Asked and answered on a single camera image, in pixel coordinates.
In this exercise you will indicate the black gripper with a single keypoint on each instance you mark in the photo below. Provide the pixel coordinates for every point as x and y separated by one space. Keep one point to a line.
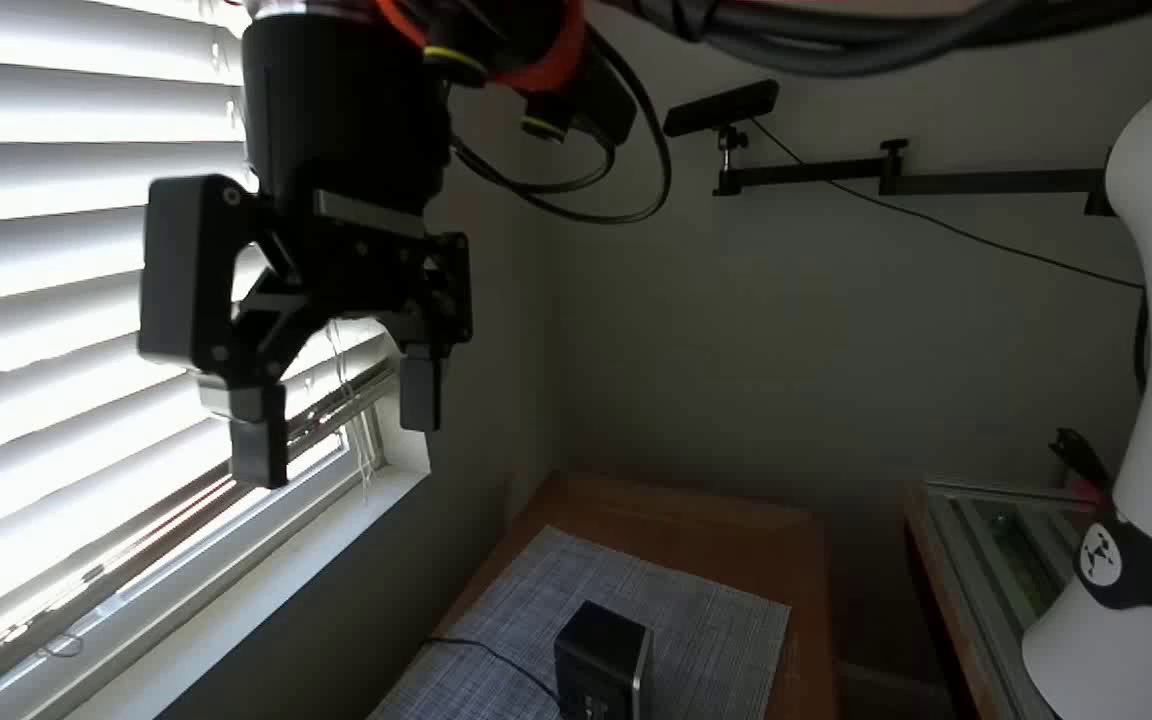
340 120

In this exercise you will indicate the black box object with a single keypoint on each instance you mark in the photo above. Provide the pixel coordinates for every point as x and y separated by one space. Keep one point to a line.
599 665

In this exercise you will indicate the white window blinds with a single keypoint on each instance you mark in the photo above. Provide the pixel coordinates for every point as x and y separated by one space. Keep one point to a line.
58 265

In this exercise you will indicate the wooden table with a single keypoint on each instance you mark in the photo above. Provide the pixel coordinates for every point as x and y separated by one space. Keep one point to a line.
723 532

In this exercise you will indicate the glass topped side table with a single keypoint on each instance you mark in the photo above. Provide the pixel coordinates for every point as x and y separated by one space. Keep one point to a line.
989 574

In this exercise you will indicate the red and black plug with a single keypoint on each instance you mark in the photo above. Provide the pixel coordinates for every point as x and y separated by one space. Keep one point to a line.
1081 465

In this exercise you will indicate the white window sill frame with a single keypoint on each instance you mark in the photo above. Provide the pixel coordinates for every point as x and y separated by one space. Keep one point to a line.
268 560

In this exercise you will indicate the black wall camera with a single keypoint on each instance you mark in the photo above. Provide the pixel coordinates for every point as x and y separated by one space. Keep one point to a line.
723 104

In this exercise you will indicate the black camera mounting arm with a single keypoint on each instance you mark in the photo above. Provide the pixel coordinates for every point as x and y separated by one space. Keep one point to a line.
949 181

